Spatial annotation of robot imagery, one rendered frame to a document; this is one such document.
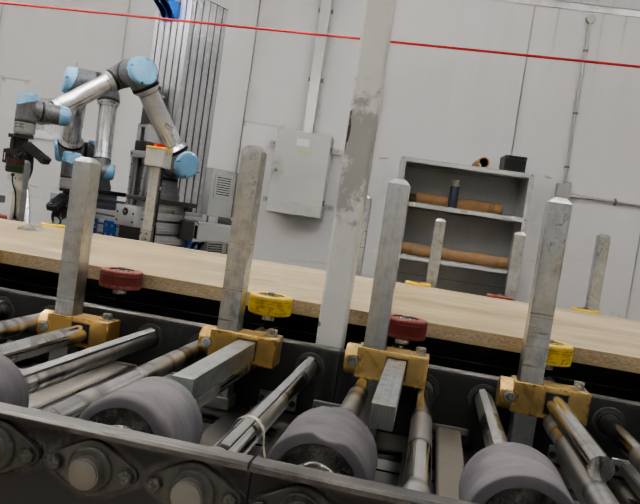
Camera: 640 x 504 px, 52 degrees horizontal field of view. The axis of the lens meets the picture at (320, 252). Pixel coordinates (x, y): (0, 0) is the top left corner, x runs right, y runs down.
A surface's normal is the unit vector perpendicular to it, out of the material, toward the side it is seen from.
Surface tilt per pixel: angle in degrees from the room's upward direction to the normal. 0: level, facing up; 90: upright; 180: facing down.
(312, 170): 90
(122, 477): 90
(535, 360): 90
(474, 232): 90
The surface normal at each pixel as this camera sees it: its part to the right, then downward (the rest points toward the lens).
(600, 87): -0.08, 0.04
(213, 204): 0.81, 0.15
